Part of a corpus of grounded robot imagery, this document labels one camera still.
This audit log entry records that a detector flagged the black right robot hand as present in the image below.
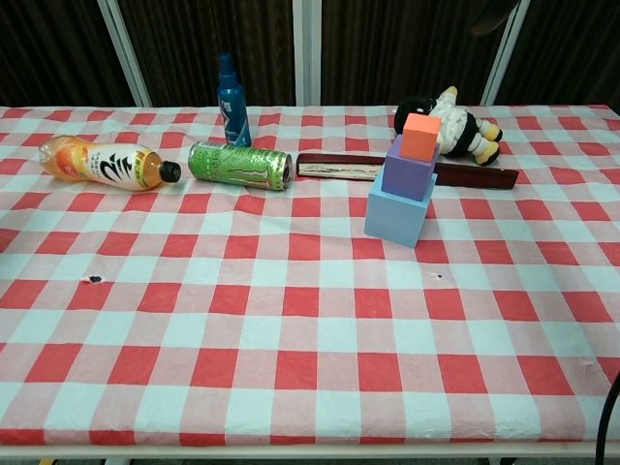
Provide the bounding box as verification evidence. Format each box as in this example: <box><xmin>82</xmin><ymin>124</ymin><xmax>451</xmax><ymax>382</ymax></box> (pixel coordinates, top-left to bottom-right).
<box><xmin>471</xmin><ymin>0</ymin><xmax>520</xmax><ymax>36</ymax></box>

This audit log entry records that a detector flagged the orange cube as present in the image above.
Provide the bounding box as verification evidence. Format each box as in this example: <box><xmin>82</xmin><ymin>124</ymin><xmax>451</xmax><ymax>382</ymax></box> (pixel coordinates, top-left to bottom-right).
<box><xmin>399</xmin><ymin>112</ymin><xmax>443</xmax><ymax>163</ymax></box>

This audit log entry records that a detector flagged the purple cube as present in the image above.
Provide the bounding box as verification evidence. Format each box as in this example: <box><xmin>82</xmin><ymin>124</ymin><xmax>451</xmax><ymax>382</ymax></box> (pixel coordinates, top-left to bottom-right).
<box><xmin>380</xmin><ymin>135</ymin><xmax>441</xmax><ymax>202</ymax></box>

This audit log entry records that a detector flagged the black and white plush doll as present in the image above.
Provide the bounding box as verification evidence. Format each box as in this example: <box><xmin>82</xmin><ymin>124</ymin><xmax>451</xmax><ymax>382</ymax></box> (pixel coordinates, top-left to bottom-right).
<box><xmin>392</xmin><ymin>85</ymin><xmax>505</xmax><ymax>166</ymax></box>

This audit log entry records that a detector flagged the dark red book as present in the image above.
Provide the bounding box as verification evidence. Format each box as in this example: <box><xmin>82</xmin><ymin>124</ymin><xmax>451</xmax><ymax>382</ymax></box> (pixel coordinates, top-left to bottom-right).
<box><xmin>294</xmin><ymin>152</ymin><xmax>519</xmax><ymax>191</ymax></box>

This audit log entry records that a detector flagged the light blue cube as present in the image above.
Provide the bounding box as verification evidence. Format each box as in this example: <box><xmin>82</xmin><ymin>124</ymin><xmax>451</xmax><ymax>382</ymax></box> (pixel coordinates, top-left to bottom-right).
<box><xmin>363</xmin><ymin>171</ymin><xmax>439</xmax><ymax>249</ymax></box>

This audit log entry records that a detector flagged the blue spray bottle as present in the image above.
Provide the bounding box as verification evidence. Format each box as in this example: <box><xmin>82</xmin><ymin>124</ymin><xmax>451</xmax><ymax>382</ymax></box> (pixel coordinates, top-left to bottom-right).
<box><xmin>216</xmin><ymin>52</ymin><xmax>253</xmax><ymax>148</ymax></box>

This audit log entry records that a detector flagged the green energy drink can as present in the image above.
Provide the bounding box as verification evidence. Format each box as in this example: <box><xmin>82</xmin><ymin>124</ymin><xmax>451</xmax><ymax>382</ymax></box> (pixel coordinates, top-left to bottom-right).
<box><xmin>187</xmin><ymin>139</ymin><xmax>294</xmax><ymax>192</ymax></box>

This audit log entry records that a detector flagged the red white checkered tablecloth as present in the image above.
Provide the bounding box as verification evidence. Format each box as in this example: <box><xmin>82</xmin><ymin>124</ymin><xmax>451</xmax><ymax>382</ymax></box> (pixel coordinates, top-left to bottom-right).
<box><xmin>0</xmin><ymin>104</ymin><xmax>620</xmax><ymax>447</ymax></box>

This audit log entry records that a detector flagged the orange drink bottle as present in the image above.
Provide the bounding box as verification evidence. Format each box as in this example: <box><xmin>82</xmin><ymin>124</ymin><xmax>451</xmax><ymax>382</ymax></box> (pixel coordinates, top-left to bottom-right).
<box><xmin>38</xmin><ymin>135</ymin><xmax>182</xmax><ymax>192</ymax></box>

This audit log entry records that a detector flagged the white frame post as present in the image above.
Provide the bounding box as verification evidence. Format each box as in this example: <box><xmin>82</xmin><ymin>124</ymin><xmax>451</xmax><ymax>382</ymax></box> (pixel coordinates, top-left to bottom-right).
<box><xmin>292</xmin><ymin>0</ymin><xmax>325</xmax><ymax>107</ymax></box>
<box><xmin>95</xmin><ymin>0</ymin><xmax>152</xmax><ymax>108</ymax></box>
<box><xmin>480</xmin><ymin>0</ymin><xmax>533</xmax><ymax>107</ymax></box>

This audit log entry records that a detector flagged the white table edge frame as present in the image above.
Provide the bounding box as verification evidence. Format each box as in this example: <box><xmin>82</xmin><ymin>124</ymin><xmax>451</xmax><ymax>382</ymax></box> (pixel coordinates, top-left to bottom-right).
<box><xmin>0</xmin><ymin>441</ymin><xmax>620</xmax><ymax>465</ymax></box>

